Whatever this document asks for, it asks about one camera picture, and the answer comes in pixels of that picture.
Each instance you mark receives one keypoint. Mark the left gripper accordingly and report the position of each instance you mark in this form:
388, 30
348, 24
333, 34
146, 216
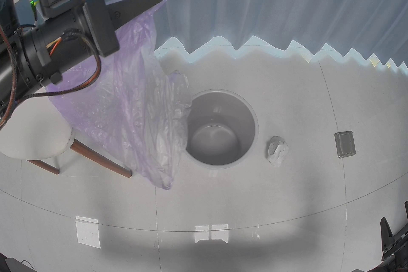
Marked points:
73, 41

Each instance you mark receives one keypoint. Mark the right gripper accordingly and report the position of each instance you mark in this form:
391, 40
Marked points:
400, 248

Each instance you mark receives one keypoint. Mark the purple plastic bag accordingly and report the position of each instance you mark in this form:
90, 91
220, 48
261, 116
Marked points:
127, 89

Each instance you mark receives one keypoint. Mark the white wrapper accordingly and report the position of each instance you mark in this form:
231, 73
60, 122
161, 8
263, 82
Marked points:
278, 151

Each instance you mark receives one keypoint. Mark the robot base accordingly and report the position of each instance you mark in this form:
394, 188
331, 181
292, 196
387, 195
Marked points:
19, 266

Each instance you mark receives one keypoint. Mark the white trash bin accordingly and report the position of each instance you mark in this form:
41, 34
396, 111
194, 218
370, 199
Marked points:
223, 111

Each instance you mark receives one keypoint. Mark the white cushioned wooden chair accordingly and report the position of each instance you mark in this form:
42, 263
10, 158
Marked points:
32, 136

